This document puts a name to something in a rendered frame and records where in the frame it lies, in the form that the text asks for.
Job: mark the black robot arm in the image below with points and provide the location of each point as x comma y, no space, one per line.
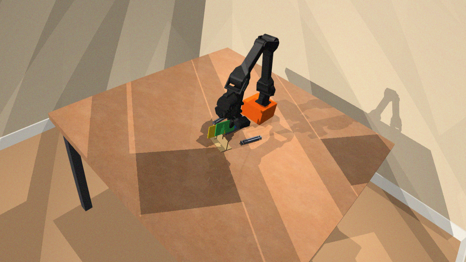
240,77

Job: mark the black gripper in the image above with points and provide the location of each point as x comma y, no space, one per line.
237,119

